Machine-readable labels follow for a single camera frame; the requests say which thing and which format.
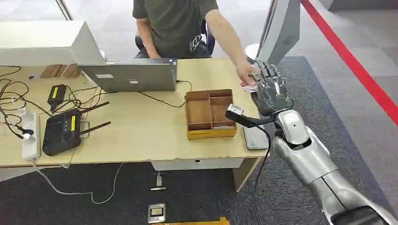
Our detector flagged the white round base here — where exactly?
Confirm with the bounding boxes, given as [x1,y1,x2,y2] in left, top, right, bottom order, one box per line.
[245,43,261,65]

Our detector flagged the wooden desk side panel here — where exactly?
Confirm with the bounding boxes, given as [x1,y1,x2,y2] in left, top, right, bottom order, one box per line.
[233,157,260,193]

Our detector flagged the person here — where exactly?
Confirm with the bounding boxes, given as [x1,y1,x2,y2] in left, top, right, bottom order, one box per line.
[132,0,261,88]

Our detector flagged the wooden card box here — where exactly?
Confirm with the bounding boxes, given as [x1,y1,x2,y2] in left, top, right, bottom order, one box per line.
[184,89,238,141]

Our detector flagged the black router with antennas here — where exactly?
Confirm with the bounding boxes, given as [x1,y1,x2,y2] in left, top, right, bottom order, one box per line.
[42,101,112,157]

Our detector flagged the large white box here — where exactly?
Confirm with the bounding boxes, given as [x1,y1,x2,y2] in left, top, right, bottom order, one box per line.
[0,20,106,68]

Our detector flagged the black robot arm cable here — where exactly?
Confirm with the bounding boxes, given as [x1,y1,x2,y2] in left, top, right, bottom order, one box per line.
[251,123,273,225]

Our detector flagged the black power adapter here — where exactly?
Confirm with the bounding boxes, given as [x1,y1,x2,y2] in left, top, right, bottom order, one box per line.
[47,84,68,113]

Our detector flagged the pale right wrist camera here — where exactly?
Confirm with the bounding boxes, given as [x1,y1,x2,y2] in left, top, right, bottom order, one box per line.
[225,104,276,128]

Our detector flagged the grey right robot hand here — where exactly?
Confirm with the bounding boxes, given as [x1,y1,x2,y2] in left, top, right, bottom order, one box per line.
[249,60,294,117]

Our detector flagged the brown wooden block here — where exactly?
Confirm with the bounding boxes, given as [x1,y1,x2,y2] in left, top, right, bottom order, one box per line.
[40,64,67,79]
[63,63,83,79]

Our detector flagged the grey stand panel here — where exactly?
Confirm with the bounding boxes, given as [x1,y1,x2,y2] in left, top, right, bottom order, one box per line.
[256,0,302,68]

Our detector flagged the grey flat phone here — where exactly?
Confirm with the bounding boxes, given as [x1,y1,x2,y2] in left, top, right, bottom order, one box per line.
[242,124,270,151]

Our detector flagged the white power strip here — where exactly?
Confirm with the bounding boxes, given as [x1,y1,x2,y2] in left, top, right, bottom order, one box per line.
[21,112,42,162]

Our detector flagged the grey laptop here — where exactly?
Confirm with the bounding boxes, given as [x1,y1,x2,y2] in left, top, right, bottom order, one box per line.
[77,58,178,93]

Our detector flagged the tangled black cables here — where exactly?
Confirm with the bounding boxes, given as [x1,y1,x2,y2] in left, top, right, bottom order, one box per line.
[0,66,117,140]

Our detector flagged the white floor cable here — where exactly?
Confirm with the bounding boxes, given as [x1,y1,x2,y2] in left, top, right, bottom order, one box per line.
[32,163,125,205]

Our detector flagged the white desk drawer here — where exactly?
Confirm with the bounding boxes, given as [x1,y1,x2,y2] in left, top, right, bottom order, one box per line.
[150,157,244,172]

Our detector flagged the black laptop cable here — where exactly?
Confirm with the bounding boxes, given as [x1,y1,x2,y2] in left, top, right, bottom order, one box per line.
[137,80,193,109]

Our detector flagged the metal floor socket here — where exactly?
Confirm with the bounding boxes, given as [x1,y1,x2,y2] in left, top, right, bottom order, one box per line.
[147,203,167,225]

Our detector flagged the white card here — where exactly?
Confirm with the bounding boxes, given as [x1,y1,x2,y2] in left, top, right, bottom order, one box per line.
[240,83,258,93]

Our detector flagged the person's left hand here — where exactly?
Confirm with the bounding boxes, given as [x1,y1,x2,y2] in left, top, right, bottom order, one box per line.
[235,60,261,88]

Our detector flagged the black plug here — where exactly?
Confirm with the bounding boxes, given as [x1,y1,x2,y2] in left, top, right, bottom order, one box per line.
[15,124,35,140]

